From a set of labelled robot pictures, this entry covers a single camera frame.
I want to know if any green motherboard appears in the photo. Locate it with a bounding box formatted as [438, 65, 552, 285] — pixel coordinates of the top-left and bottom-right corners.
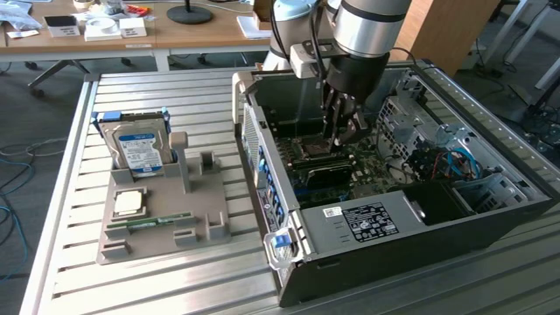
[273, 114, 418, 211]

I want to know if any white box with black top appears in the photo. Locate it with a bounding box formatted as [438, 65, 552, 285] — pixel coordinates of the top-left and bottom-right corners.
[42, 14, 82, 38]

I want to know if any white tape roll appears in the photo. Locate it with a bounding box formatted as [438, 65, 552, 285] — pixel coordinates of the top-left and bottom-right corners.
[85, 17, 118, 33]

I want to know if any CPU socket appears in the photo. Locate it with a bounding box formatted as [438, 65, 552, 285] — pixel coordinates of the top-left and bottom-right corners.
[292, 135, 333, 161]

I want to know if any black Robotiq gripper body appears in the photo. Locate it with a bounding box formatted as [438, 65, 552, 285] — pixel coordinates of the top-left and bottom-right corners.
[325, 52, 390, 99]

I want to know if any flat white box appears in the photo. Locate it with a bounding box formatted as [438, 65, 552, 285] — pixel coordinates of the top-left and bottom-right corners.
[82, 25, 124, 43]

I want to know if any silver perforated drive cage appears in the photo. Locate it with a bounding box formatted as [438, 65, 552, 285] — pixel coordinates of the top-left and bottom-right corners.
[374, 94, 482, 183]

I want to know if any white desk frame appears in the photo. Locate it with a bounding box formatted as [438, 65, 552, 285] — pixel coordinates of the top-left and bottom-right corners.
[478, 0, 560, 90]

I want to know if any grey power supply unit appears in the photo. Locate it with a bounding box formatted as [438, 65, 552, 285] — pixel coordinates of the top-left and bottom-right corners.
[298, 190, 428, 256]

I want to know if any blue SATA wire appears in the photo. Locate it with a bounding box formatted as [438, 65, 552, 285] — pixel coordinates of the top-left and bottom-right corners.
[441, 147, 482, 180]

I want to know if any silver disk bay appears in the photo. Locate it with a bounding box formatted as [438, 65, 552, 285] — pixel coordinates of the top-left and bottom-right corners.
[449, 170, 533, 214]

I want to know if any black round lamp base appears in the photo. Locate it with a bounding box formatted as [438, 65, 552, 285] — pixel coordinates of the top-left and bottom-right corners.
[165, 0, 214, 25]

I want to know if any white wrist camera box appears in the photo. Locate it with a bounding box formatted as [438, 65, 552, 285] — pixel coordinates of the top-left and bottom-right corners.
[289, 39, 340, 79]

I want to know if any small white box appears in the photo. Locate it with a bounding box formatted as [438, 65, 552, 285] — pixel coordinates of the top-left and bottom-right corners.
[118, 17, 146, 39]

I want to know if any blue floor cable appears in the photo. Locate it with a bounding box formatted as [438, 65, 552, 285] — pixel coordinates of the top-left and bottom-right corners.
[0, 157, 34, 283]

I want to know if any black Nvidia graphics card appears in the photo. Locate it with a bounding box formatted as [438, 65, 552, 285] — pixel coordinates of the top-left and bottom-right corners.
[304, 165, 353, 192]

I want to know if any blue case latch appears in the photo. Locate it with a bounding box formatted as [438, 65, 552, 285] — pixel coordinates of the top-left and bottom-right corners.
[270, 233, 293, 251]

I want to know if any hard disk in blue caddy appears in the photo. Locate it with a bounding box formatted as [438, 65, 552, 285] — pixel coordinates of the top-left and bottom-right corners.
[90, 106, 176, 179]

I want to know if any clear plastic bag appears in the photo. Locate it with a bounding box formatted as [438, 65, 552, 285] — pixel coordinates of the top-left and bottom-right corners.
[0, 1, 44, 31]

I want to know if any black chair base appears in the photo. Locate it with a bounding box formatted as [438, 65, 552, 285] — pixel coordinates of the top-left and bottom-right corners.
[506, 83, 560, 155]

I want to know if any black cable behind case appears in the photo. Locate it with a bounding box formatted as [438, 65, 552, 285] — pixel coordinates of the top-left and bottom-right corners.
[390, 47, 438, 72]

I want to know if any white paper stack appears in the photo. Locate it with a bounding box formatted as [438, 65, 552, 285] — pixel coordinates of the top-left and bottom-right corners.
[236, 14, 273, 41]

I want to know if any silver CPU chip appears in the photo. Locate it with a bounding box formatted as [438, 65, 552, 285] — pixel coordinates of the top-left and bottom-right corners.
[113, 190, 144, 216]

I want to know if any black open PC case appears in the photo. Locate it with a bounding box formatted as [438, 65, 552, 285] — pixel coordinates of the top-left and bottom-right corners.
[230, 58, 560, 308]

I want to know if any small cardboard box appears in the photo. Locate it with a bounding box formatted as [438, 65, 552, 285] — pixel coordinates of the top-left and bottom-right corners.
[252, 0, 276, 23]

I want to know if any wooden cabinet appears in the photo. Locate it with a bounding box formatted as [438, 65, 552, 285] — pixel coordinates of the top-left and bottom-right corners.
[384, 0, 500, 77]

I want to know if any grey case handle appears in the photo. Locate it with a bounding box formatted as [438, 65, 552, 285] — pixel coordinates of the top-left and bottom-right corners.
[230, 72, 258, 134]
[262, 226, 308, 271]

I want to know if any long wooden desk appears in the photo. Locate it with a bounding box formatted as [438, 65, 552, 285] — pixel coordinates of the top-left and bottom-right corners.
[0, 0, 397, 96]

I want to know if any grey parts rack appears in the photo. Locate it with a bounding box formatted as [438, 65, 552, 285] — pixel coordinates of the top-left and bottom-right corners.
[96, 131, 233, 266]

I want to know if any white floor cable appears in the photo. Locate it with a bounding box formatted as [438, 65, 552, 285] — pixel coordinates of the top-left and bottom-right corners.
[0, 136, 68, 158]

